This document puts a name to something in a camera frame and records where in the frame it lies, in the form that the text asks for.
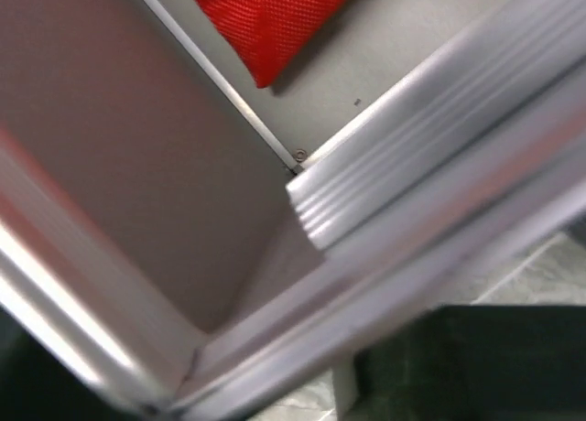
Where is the red first aid pouch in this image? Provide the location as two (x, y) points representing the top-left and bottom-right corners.
(194, 0), (348, 89)

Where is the silver metal medicine case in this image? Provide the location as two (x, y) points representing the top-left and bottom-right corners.
(1, 0), (585, 420)

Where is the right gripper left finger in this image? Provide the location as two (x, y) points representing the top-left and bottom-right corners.
(1, 311), (136, 421)

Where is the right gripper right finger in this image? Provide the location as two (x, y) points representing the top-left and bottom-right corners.
(354, 306), (585, 420)

